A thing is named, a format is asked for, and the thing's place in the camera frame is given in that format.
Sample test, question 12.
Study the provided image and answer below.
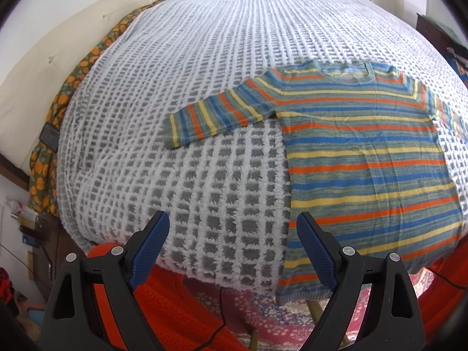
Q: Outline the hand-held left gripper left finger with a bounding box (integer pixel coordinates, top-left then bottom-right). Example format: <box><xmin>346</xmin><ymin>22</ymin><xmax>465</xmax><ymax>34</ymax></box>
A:
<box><xmin>41</xmin><ymin>210</ymin><xmax>171</xmax><ymax>351</ymax></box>

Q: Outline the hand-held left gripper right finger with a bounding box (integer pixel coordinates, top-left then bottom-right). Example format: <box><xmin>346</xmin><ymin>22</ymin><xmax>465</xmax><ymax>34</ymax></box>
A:
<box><xmin>296</xmin><ymin>211</ymin><xmax>426</xmax><ymax>351</ymax></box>

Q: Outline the striped knit sweater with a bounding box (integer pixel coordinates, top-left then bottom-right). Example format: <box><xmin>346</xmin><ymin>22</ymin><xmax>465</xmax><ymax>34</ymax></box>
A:
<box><xmin>163</xmin><ymin>59</ymin><xmax>468</xmax><ymax>306</ymax></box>

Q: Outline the red fleece garment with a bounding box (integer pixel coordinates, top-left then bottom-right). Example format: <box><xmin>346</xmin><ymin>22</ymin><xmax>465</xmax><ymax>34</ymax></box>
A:
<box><xmin>86</xmin><ymin>243</ymin><xmax>468</xmax><ymax>351</ymax></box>

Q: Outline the pink patterned rug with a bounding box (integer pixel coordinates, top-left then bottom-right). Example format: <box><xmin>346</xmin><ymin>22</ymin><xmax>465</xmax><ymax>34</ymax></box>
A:
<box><xmin>183</xmin><ymin>274</ymin><xmax>439</xmax><ymax>351</ymax></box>

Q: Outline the wooden nightstand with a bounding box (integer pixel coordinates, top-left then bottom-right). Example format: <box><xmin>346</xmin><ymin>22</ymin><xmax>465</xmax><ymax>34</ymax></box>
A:
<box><xmin>22</xmin><ymin>212</ymin><xmax>88</xmax><ymax>300</ymax></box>

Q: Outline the black rectangular device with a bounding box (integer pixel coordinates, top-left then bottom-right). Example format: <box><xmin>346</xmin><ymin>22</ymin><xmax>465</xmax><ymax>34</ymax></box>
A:
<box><xmin>39</xmin><ymin>122</ymin><xmax>61</xmax><ymax>152</ymax></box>

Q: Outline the red black patterned cloth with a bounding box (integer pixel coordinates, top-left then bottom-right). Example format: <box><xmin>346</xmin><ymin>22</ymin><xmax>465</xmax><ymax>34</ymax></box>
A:
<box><xmin>0</xmin><ymin>267</ymin><xmax>15</xmax><ymax>306</ymax></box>

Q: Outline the green orange-print bed sheet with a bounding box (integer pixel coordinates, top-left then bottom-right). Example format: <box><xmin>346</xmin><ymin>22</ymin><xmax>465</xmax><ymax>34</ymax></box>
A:
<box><xmin>27</xmin><ymin>0</ymin><xmax>167</xmax><ymax>216</ymax></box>

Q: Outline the white grey checkered blanket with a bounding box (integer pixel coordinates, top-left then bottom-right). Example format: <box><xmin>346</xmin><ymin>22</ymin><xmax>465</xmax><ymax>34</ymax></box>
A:
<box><xmin>55</xmin><ymin>0</ymin><xmax>468</xmax><ymax>295</ymax></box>

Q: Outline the cream headboard cushion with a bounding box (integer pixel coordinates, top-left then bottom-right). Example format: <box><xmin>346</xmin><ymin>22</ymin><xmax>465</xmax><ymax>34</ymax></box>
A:
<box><xmin>0</xmin><ymin>0</ymin><xmax>158</xmax><ymax>172</ymax></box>

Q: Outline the dark printed cloth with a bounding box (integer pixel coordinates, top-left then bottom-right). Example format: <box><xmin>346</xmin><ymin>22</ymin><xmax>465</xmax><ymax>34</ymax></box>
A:
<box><xmin>416</xmin><ymin>12</ymin><xmax>468</xmax><ymax>90</ymax></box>

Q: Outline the black cable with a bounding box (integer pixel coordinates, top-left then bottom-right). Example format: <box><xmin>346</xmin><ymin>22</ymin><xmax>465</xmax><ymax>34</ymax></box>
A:
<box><xmin>194</xmin><ymin>287</ymin><xmax>227</xmax><ymax>351</ymax></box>

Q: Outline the dark wooden bed frame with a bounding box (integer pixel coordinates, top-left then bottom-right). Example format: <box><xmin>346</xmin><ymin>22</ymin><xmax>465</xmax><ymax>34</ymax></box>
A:
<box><xmin>0</xmin><ymin>153</ymin><xmax>30</xmax><ymax>192</ymax></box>

